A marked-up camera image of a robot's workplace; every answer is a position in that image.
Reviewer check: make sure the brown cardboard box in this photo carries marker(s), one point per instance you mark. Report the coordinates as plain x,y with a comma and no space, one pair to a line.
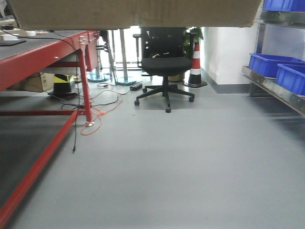
122,14

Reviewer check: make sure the stainless steel shelf rack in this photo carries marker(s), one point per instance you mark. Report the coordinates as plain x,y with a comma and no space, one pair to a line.
262,86

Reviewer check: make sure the black power strip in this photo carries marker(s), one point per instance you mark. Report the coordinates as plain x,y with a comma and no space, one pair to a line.
137,86

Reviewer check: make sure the metal stand with blue base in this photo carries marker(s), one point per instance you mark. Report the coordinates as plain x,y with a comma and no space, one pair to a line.
98,75
125,81

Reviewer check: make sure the orange white traffic cone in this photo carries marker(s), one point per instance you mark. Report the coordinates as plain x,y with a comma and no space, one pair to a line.
195,77

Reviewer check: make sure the black office chair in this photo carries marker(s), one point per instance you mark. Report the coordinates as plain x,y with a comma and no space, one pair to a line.
163,55

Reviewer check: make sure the green potted plant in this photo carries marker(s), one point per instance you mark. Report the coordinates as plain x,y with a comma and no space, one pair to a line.
191,35

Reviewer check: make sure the yellow black device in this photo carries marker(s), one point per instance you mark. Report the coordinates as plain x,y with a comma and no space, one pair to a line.
64,86

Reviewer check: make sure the cardboard box under bench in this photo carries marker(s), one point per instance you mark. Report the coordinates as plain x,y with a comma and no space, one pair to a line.
37,82

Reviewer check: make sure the blue plastic bin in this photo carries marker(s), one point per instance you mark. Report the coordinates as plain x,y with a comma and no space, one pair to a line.
267,65
284,5
292,78

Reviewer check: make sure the red metal workbench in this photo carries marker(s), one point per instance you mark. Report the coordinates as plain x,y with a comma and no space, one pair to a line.
45,53

